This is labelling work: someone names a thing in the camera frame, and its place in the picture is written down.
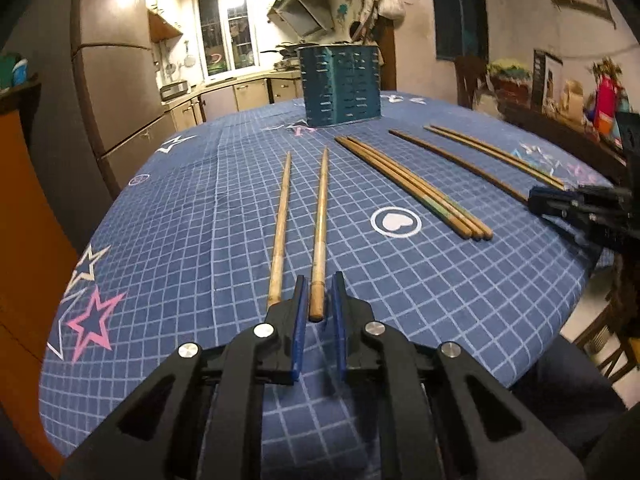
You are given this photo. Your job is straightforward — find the black product box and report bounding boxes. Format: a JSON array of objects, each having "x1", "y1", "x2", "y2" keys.
[{"x1": 531, "y1": 49, "x2": 564, "y2": 112}]

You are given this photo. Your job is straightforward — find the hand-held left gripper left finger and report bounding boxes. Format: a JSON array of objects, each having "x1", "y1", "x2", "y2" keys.
[{"x1": 60, "y1": 275, "x2": 308, "y2": 480}]

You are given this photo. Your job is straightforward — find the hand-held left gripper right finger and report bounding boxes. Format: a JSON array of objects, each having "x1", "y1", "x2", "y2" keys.
[{"x1": 325, "y1": 271, "x2": 586, "y2": 480}]

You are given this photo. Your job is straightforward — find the barred kitchen window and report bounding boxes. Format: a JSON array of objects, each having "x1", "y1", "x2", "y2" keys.
[{"x1": 196, "y1": 0, "x2": 261, "y2": 82}]

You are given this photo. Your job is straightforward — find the silver refrigerator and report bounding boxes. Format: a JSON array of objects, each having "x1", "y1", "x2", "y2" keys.
[{"x1": 71, "y1": 0, "x2": 185, "y2": 197}]

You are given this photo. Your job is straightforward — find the perforated metal utensil holder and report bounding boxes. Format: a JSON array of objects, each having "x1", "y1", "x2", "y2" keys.
[{"x1": 298, "y1": 44, "x2": 384, "y2": 127}]

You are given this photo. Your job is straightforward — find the blue grid star tablecloth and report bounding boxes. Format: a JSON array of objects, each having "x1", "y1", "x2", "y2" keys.
[{"x1": 39, "y1": 91, "x2": 618, "y2": 480}]

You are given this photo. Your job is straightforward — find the light wooden chopstick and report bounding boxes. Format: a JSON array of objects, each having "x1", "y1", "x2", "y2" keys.
[
  {"x1": 308, "y1": 147, "x2": 331, "y2": 323},
  {"x1": 266, "y1": 152, "x2": 293, "y2": 312}
]

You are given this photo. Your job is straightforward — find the beige kitchen base cabinets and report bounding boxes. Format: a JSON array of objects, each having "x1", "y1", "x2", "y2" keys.
[{"x1": 160, "y1": 71, "x2": 304, "y2": 132}]

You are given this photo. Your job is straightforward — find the orange wooden door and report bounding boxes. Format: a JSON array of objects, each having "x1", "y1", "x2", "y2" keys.
[{"x1": 0, "y1": 79, "x2": 82, "y2": 477}]

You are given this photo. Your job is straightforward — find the dark wooden chopstick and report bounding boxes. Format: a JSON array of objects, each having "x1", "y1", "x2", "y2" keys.
[{"x1": 389, "y1": 129, "x2": 532, "y2": 204}]

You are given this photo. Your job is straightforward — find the steel range hood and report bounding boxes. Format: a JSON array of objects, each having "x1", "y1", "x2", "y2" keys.
[{"x1": 266, "y1": 0, "x2": 337, "y2": 39}]

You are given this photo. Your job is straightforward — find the dark framed window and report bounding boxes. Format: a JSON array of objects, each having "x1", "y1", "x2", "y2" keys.
[{"x1": 427, "y1": 0, "x2": 489, "y2": 64}]

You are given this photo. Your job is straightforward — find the wooden chair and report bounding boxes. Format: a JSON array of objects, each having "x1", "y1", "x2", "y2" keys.
[{"x1": 454, "y1": 55, "x2": 490, "y2": 111}]

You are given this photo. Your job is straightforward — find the dark wooden sideboard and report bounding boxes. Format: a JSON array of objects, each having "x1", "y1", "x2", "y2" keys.
[{"x1": 500, "y1": 102, "x2": 628, "y2": 186}]

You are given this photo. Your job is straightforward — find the wooden wall cabinet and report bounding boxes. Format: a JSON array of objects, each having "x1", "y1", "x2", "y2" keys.
[{"x1": 146, "y1": 0, "x2": 184, "y2": 42}]

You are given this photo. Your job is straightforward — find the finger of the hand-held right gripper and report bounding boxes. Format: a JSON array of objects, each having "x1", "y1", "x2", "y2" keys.
[{"x1": 528, "y1": 185, "x2": 585, "y2": 220}]

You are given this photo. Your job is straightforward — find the person's dark trouser leg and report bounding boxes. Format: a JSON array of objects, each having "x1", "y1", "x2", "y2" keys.
[{"x1": 509, "y1": 332, "x2": 628, "y2": 463}]

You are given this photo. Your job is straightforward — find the silver countertop oven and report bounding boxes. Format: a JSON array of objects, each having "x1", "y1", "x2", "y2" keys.
[{"x1": 159, "y1": 80, "x2": 191, "y2": 101}]

